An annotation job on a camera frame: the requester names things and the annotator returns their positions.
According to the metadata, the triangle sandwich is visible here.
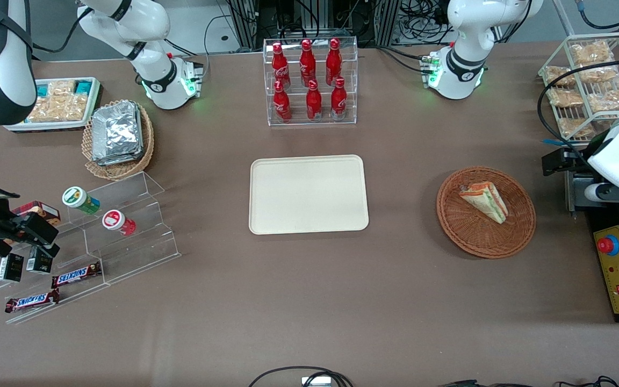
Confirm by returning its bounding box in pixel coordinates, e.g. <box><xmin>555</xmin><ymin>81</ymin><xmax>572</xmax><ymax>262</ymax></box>
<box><xmin>459</xmin><ymin>182</ymin><xmax>509</xmax><ymax>225</ymax></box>

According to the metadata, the white rectangular snack tray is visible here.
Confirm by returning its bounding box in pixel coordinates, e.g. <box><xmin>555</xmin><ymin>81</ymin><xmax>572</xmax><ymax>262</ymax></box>
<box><xmin>4</xmin><ymin>77</ymin><xmax>104</xmax><ymax>133</ymax></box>

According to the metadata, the oval light wicker basket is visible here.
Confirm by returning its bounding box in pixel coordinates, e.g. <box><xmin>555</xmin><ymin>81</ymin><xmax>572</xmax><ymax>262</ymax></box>
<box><xmin>82</xmin><ymin>99</ymin><xmax>155</xmax><ymax>181</ymax></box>

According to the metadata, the round brown wicker basket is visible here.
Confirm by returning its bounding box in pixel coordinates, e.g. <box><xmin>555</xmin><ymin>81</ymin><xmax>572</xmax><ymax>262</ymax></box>
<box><xmin>436</xmin><ymin>166</ymin><xmax>537</xmax><ymax>260</ymax></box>

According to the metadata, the cream plastic tray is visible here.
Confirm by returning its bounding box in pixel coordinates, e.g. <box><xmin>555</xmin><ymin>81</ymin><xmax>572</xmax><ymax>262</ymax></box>
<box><xmin>249</xmin><ymin>155</ymin><xmax>370</xmax><ymax>235</ymax></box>

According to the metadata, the dark red chocolate box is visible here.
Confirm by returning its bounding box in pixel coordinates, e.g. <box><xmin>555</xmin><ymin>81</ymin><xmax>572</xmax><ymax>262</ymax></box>
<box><xmin>11</xmin><ymin>200</ymin><xmax>62</xmax><ymax>227</ymax></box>

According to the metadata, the clear cracker snack pack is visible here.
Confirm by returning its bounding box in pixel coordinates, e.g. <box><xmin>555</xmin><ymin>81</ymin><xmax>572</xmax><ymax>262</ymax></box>
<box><xmin>544</xmin><ymin>66</ymin><xmax>577</xmax><ymax>87</ymax></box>
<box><xmin>578</xmin><ymin>64</ymin><xmax>619</xmax><ymax>83</ymax></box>
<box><xmin>546</xmin><ymin>87</ymin><xmax>585</xmax><ymax>108</ymax></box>
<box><xmin>588</xmin><ymin>81</ymin><xmax>619</xmax><ymax>113</ymax></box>
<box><xmin>571</xmin><ymin>41</ymin><xmax>614</xmax><ymax>66</ymax></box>
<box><xmin>28</xmin><ymin>95</ymin><xmax>88</xmax><ymax>123</ymax></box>
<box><xmin>558</xmin><ymin>118</ymin><xmax>595</xmax><ymax>138</ymax></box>
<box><xmin>46</xmin><ymin>80</ymin><xmax>77</xmax><ymax>98</ymax></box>

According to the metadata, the small black box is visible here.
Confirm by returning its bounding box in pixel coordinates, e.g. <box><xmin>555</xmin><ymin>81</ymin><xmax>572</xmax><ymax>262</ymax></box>
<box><xmin>25</xmin><ymin>246</ymin><xmax>54</xmax><ymax>275</ymax></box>
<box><xmin>0</xmin><ymin>253</ymin><xmax>25</xmax><ymax>283</ymax></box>

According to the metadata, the green snack cup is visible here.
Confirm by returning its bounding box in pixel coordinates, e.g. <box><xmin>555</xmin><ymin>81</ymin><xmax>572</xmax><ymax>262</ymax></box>
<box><xmin>62</xmin><ymin>186</ymin><xmax>101</xmax><ymax>215</ymax></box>

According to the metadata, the snickers chocolate bar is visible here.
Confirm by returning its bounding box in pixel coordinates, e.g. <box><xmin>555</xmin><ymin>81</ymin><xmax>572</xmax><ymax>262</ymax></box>
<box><xmin>51</xmin><ymin>261</ymin><xmax>102</xmax><ymax>289</ymax></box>
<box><xmin>4</xmin><ymin>289</ymin><xmax>61</xmax><ymax>314</ymax></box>

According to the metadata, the red snack cup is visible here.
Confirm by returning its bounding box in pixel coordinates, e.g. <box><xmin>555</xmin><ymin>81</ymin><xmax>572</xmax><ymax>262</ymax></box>
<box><xmin>102</xmin><ymin>209</ymin><xmax>137</xmax><ymax>237</ymax></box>

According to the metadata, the clear acrylic stepped stand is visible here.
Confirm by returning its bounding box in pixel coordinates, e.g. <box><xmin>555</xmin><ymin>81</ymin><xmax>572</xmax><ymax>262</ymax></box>
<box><xmin>0</xmin><ymin>171</ymin><xmax>182</xmax><ymax>325</ymax></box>

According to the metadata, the silver foil pack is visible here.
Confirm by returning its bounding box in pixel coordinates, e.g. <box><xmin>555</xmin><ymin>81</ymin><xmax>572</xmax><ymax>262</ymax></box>
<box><xmin>93</xmin><ymin>150</ymin><xmax>145</xmax><ymax>167</ymax></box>
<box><xmin>91</xmin><ymin>101</ymin><xmax>143</xmax><ymax>160</ymax></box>

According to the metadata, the red cola bottle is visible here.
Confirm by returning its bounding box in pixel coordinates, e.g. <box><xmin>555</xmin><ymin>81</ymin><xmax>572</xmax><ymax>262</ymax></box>
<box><xmin>306</xmin><ymin>80</ymin><xmax>323</xmax><ymax>122</ymax></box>
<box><xmin>299</xmin><ymin>39</ymin><xmax>317</xmax><ymax>87</ymax></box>
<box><xmin>330</xmin><ymin>77</ymin><xmax>348</xmax><ymax>120</ymax></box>
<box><xmin>325</xmin><ymin>38</ymin><xmax>343</xmax><ymax>86</ymax></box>
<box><xmin>272</xmin><ymin>80</ymin><xmax>293</xmax><ymax>124</ymax></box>
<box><xmin>271</xmin><ymin>42</ymin><xmax>292</xmax><ymax>90</ymax></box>

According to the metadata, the clear acrylic bottle rack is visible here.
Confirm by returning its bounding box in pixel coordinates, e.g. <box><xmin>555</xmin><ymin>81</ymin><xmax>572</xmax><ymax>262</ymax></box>
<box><xmin>263</xmin><ymin>37</ymin><xmax>359</xmax><ymax>127</ymax></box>

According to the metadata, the grey metal bracket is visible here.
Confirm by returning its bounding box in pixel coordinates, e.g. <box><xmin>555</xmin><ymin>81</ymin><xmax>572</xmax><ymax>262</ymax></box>
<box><xmin>564</xmin><ymin>171</ymin><xmax>596</xmax><ymax>217</ymax></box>

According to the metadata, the white wire shelf rack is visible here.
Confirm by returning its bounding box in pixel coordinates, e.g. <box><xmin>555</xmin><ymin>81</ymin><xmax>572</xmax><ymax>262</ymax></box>
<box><xmin>537</xmin><ymin>32</ymin><xmax>619</xmax><ymax>144</ymax></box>

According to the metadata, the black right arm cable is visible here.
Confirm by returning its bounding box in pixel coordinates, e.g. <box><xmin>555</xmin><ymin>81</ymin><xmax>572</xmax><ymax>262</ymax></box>
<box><xmin>32</xmin><ymin>8</ymin><xmax>93</xmax><ymax>54</ymax></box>

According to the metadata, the black left base cable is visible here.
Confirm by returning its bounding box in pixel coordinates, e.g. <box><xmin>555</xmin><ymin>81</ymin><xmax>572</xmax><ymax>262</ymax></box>
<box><xmin>373</xmin><ymin>45</ymin><xmax>429</xmax><ymax>74</ymax></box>

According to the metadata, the black looped table cable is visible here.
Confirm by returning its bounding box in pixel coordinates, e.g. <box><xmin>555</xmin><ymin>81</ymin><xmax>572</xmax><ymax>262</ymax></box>
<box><xmin>247</xmin><ymin>367</ymin><xmax>354</xmax><ymax>387</ymax></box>

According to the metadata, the aluminium frame rack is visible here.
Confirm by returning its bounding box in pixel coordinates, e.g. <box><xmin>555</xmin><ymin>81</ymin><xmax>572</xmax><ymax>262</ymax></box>
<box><xmin>228</xmin><ymin>0</ymin><xmax>402</xmax><ymax>50</ymax></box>

